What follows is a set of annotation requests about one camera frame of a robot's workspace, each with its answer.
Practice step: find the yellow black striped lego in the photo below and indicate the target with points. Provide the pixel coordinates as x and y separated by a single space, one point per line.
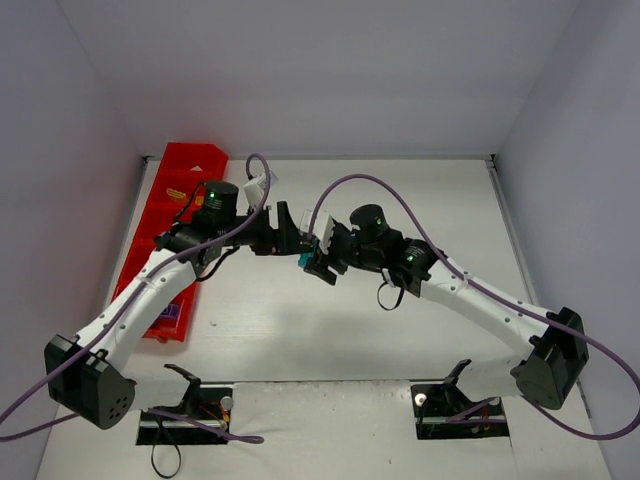
175 195

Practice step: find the purple lego in bin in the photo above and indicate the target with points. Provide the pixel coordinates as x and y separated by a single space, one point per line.
170 313

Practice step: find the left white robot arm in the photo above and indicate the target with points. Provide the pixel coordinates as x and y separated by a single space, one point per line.
86 371

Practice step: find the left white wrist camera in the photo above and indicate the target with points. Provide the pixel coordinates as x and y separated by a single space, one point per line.
255 188

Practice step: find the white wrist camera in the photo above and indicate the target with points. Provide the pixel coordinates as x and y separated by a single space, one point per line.
255 188
322 230

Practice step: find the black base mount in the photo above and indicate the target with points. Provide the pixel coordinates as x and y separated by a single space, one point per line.
442 411
209 404

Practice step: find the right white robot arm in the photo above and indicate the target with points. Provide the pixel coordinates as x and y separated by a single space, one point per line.
544 363

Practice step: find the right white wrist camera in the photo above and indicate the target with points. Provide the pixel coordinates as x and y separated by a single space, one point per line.
322 230

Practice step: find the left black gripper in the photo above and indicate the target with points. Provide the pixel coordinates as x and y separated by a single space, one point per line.
272 228

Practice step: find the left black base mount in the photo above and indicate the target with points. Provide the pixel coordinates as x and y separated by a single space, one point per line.
209 404

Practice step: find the red divided plastic bin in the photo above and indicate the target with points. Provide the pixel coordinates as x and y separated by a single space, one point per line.
158 214

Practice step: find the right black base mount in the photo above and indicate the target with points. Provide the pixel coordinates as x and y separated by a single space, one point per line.
442 411

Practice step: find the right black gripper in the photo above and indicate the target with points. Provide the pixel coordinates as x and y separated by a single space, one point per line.
330 251

